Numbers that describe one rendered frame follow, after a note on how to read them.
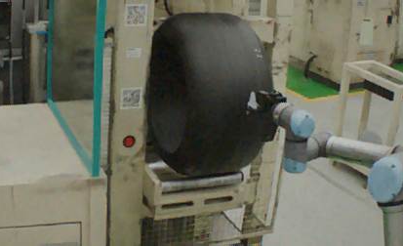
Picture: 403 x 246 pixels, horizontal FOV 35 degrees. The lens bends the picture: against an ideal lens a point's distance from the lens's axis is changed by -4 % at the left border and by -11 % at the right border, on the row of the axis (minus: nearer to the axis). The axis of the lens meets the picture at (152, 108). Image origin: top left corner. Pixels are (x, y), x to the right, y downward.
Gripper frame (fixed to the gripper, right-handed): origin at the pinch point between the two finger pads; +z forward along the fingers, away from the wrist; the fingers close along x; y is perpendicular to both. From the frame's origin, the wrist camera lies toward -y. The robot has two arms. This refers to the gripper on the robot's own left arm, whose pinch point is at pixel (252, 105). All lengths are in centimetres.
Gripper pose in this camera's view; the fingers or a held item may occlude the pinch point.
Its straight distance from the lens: 229.1
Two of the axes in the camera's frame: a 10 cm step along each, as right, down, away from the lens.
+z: -3.4, -2.4, 9.1
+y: 0.3, -9.7, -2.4
